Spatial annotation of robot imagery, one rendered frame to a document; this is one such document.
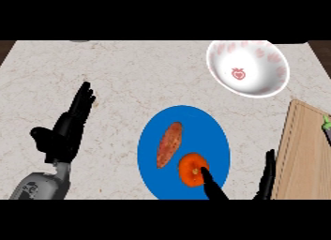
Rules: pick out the blue plate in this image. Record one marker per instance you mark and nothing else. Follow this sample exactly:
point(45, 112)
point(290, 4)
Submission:
point(205, 137)

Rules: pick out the wooden cutting board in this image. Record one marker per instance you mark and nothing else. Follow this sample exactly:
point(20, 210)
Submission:
point(307, 162)

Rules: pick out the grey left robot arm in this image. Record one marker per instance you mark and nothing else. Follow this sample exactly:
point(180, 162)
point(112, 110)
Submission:
point(41, 184)

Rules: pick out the white bowl with pink print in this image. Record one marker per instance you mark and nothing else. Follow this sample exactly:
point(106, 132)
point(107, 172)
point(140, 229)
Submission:
point(250, 65)

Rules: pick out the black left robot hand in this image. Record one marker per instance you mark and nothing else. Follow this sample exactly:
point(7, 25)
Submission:
point(69, 131)

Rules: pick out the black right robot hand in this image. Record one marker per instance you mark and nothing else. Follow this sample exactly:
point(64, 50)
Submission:
point(214, 189)

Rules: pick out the brown sweet potato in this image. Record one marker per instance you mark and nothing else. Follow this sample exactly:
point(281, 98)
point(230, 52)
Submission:
point(169, 145)

